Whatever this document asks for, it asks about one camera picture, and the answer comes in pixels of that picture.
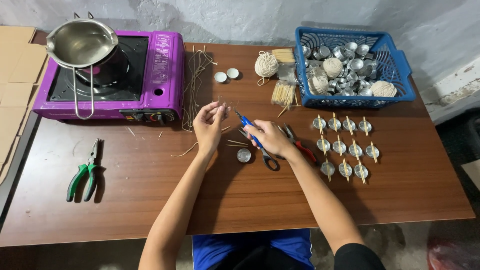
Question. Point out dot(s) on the person's left hand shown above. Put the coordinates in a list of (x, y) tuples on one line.
[(206, 125)]

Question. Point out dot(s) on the person's right hand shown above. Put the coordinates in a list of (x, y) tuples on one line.
[(273, 138)]

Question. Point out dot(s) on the thin wick piece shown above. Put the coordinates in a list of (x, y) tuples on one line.
[(221, 100)]

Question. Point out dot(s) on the loose wooden stick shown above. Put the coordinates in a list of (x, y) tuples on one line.
[(283, 111), (237, 142), (234, 145)]

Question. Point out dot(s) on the single aluminium tealight cup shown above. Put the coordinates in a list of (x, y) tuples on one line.
[(243, 155)]

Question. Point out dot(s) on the bag of wooden sticks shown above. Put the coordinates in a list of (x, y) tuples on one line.
[(284, 93), (284, 55)]

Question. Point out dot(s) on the purple portable gas stove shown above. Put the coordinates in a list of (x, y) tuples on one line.
[(165, 75)]

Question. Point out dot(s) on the clear plastic bag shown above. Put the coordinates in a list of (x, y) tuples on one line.
[(287, 72)]

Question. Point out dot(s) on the rows of cups with sticks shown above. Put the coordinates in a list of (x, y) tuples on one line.
[(345, 148)]

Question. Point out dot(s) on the heap of aluminium tealight cups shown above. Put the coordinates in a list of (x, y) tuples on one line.
[(354, 63)]

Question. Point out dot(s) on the person's blue shorts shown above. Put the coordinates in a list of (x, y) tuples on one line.
[(221, 247)]

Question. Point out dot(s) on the blue plastic basket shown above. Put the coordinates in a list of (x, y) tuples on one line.
[(393, 67)]

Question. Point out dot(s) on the person's black shirt sleeve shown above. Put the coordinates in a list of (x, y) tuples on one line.
[(356, 258)]

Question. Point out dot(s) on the steel melting pot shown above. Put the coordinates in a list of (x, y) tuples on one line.
[(80, 43)]

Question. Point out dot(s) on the flat brown cardboard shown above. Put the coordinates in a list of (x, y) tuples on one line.
[(18, 75)]

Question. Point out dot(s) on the red object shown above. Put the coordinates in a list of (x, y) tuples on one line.
[(452, 257)]

